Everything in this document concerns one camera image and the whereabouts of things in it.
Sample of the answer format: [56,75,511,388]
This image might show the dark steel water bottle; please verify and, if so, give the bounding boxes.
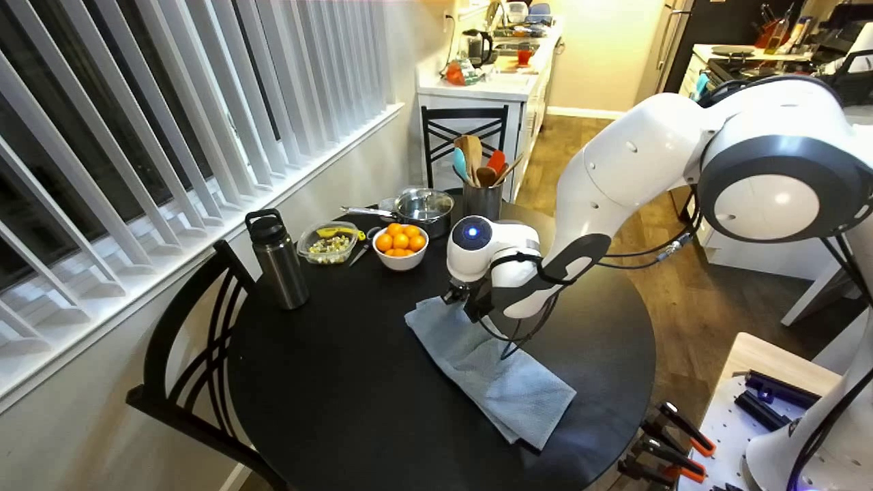
[247,207,309,311]

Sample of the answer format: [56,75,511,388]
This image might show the bowl of green food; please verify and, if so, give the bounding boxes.
[300,221,365,264]

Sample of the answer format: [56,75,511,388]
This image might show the black metal chair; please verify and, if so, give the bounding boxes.
[127,241,286,491]

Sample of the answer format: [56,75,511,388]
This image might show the steel utensil holder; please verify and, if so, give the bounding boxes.
[462,185,502,221]

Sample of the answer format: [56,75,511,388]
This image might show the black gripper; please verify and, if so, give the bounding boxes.
[442,285,506,323]

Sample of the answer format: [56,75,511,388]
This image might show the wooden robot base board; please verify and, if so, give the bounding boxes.
[676,332,837,491]

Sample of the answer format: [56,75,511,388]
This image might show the red cup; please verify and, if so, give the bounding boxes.
[515,46,536,68]

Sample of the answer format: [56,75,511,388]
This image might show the black orange clamp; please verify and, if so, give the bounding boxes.
[656,401,715,459]

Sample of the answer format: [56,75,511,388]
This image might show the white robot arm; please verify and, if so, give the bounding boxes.
[449,76,873,320]

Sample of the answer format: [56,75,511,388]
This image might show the white kitchen counter cabinet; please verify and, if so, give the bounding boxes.
[419,30,563,202]

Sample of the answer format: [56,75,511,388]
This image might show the teal silicone spatula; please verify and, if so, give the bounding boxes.
[451,147,472,185]

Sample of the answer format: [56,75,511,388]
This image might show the white bowl of oranges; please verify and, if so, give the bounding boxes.
[371,223,428,272]

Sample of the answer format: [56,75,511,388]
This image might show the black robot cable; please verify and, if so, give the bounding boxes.
[479,185,708,364]

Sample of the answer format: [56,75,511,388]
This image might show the white vertical window blinds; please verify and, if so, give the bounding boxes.
[0,0,390,350]

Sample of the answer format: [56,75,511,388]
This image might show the wooden spatula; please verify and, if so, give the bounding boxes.
[458,135,484,185]

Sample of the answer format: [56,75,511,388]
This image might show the light blue towel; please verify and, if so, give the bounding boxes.
[405,297,575,451]

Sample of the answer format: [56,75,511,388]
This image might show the black electric kettle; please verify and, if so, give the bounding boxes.
[465,30,496,68]

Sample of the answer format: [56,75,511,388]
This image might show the steel pot with lid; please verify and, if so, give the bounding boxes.
[345,185,453,238]

